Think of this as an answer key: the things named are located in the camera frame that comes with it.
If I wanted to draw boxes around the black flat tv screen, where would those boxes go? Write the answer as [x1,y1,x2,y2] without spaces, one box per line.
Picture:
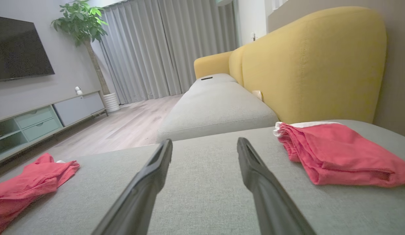
[0,15,55,83]

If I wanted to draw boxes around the red and white shirt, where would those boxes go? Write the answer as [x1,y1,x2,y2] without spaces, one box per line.
[0,153,80,234]

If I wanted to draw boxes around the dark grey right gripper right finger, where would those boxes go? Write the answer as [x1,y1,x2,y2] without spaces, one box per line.
[237,137,317,235]

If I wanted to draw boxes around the grey fabric ottoman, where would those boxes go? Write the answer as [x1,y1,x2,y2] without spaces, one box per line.
[0,119,405,235]

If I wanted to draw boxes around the grey pleated curtain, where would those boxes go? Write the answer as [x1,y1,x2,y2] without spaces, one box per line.
[98,0,239,105]

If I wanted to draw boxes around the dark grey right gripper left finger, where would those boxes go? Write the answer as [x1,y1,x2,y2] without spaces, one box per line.
[91,139,173,235]

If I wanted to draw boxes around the red shorts with white stripe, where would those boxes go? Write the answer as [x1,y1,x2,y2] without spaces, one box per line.
[273,121,405,188]

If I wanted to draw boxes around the grey and green tv cabinet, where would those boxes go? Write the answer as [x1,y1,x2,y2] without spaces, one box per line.
[0,90,109,167]

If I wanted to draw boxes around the yellow sofa with grey seat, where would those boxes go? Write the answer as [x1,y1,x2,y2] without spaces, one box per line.
[157,6,387,144]

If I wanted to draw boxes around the white ribbed plant pot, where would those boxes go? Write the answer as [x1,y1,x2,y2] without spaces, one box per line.
[103,92,120,114]

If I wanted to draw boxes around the green potted tree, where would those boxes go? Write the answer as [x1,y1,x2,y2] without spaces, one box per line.
[52,0,111,96]

